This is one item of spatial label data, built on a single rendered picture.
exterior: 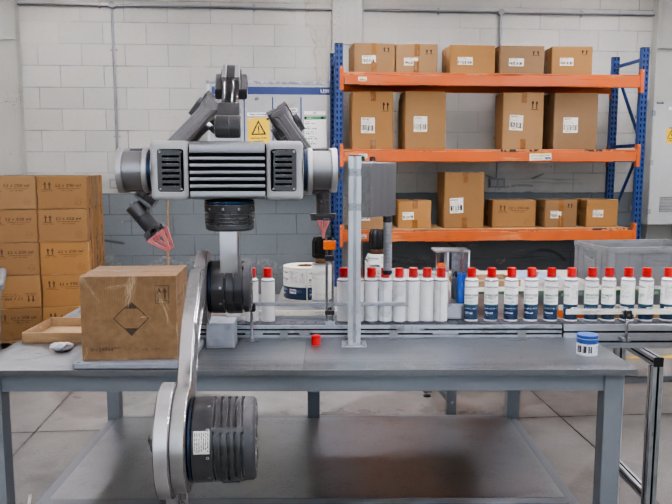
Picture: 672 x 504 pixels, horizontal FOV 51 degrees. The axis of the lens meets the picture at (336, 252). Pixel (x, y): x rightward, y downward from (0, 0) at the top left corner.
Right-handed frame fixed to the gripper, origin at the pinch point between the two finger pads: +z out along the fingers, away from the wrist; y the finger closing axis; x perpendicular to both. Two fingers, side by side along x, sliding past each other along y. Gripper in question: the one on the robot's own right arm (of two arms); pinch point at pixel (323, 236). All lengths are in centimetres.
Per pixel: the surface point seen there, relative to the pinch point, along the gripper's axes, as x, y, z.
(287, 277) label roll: -25.7, 16.0, 20.4
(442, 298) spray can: 21, -44, 21
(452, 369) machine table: 64, -41, 36
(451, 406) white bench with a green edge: -93, -69, 103
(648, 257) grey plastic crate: -106, -179, 23
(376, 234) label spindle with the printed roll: -38.5, -23.8, 3.0
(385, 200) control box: 28.8, -22.2, -15.5
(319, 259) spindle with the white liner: -7.4, 1.7, 10.2
